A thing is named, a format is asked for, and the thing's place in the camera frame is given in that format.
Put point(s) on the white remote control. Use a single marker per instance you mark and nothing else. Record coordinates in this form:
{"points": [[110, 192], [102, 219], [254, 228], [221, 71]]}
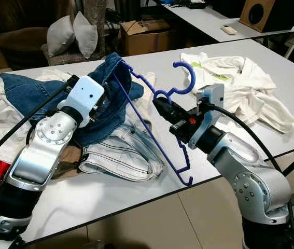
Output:
{"points": [[229, 29]]}

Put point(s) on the black electronic device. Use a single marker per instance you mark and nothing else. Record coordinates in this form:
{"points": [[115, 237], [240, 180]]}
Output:
{"points": [[197, 4]]}

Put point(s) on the white green-print t-shirt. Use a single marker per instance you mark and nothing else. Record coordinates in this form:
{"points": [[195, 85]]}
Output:
{"points": [[255, 88]]}

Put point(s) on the brown cardboard box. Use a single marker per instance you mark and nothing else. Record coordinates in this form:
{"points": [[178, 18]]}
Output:
{"points": [[144, 41]]}

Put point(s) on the tan cloth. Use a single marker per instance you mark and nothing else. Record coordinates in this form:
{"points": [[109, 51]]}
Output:
{"points": [[66, 166]]}

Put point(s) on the wicker seat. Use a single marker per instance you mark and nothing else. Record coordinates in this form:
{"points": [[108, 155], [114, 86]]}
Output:
{"points": [[64, 59]]}

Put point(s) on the grey rough post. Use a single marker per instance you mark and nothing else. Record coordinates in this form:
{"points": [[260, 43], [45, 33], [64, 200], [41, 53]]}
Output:
{"points": [[95, 10]]}

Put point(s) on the dark brown armchair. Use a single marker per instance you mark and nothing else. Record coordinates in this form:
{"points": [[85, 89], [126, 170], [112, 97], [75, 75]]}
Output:
{"points": [[19, 44]]}

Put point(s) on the wooden speaker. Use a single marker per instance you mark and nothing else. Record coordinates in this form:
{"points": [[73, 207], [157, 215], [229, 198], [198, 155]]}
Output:
{"points": [[261, 14]]}

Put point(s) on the blue denim jeans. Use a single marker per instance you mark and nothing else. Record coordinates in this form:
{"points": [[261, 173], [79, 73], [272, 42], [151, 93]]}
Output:
{"points": [[32, 93]]}

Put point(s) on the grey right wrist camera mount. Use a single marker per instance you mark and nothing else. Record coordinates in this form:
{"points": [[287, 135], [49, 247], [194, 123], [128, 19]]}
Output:
{"points": [[213, 96]]}

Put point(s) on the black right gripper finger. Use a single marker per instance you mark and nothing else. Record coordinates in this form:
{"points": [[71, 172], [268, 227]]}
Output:
{"points": [[165, 116], [165, 104]]}

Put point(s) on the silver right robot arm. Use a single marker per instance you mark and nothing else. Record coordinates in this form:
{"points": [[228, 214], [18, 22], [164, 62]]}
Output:
{"points": [[245, 166]]}

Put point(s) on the white stitched jeans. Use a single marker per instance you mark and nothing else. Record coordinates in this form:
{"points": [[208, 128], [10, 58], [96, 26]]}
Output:
{"points": [[126, 155]]}

